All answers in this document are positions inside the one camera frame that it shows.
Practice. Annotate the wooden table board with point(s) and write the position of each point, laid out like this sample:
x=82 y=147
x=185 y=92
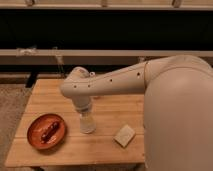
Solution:
x=110 y=113

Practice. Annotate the brown sausage on plate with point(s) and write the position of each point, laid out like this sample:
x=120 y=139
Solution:
x=50 y=131

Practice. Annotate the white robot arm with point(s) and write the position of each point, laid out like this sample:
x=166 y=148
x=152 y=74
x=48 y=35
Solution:
x=178 y=107

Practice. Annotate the white ceramic cup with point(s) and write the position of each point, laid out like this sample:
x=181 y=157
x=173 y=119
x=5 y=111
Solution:
x=87 y=123

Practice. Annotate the beige rectangular eraser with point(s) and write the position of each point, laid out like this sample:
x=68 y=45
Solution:
x=124 y=136

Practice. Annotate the orange round plate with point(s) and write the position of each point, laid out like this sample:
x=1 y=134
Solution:
x=38 y=127

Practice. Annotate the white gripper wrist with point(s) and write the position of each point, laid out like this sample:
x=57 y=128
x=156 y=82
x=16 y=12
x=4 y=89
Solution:
x=82 y=104

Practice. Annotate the black table leg bracket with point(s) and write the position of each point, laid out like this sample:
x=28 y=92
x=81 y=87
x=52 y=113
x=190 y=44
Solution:
x=32 y=79

